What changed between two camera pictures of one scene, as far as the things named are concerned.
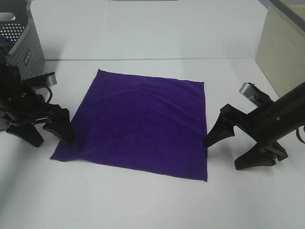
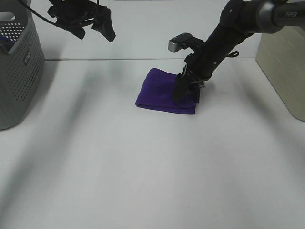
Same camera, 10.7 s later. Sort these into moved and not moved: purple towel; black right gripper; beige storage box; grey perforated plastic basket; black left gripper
Moved: purple towel; black right gripper; black left gripper
Not moved: beige storage box; grey perforated plastic basket
